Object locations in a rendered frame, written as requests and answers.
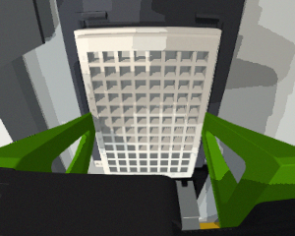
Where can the yellow open-top bin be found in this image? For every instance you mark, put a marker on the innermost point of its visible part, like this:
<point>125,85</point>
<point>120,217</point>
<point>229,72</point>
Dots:
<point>209,225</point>

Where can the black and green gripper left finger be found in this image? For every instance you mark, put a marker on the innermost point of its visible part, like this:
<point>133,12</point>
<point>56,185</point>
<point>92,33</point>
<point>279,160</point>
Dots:
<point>36,152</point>

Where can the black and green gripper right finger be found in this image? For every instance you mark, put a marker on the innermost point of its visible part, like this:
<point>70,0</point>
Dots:
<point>269,174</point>

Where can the white multiwell plate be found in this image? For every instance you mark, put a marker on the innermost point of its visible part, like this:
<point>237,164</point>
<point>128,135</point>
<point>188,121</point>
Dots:
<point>139,54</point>

